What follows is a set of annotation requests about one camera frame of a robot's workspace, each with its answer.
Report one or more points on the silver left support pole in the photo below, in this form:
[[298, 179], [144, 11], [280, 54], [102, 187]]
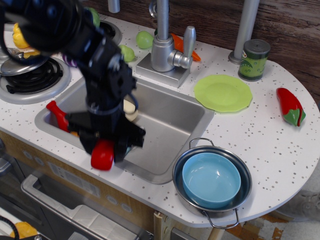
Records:
[[113, 6]]

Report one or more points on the silver right support pole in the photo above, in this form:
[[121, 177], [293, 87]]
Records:
[[246, 26]]

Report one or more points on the yellow toy on floor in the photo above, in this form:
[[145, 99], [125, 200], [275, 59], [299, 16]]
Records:
[[25, 230]]

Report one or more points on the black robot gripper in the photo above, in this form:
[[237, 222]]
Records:
[[114, 127]]

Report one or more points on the steel pot with handles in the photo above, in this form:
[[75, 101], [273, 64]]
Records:
[[222, 218]]

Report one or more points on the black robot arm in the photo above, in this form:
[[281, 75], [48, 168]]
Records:
[[63, 26]]

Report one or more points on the green toy food can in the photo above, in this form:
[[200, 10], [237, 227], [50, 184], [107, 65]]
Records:
[[253, 60]]

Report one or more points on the purple toy onion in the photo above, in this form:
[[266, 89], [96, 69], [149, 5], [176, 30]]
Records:
[[70, 62]]

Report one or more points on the back right stove burner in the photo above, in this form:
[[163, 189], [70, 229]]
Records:
[[112, 31]]

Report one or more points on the green toy cabbage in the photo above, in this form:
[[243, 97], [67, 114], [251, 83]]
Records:
[[95, 18]]

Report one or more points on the silver toy faucet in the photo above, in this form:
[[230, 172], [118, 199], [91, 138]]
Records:
[[166, 64]]

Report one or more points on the grey metal sink basin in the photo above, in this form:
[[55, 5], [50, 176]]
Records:
[[171, 120]]

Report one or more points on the red toy ketchup bottle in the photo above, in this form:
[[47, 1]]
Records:
[[60, 117]]

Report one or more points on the silver oven door handle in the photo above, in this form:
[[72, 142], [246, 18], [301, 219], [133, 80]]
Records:
[[75, 216]]

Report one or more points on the blue plastic bowl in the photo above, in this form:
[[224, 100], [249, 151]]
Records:
[[210, 180]]

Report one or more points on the light green toy vegetable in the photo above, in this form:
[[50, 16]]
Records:
[[127, 52]]

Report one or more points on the stove burner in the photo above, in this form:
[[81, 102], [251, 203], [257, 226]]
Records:
[[41, 84], [112, 31]]

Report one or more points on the red toy chili pepper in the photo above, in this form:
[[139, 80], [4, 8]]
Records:
[[291, 108]]

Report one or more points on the front left stove burner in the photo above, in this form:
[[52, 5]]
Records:
[[41, 84]]

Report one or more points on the steel pot lid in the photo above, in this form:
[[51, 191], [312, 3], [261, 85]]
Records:
[[9, 67]]

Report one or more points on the light green plastic plate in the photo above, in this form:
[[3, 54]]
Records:
[[223, 93]]

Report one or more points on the silver support pole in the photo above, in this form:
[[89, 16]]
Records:
[[113, 6], [246, 26]]

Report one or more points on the light green toy lime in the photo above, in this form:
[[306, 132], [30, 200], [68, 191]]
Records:
[[144, 40]]

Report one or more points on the cream toy mayonnaise bottle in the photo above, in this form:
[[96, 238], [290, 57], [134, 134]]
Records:
[[130, 110]]

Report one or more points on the orange toy carrot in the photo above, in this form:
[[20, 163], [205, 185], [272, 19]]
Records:
[[179, 45]]

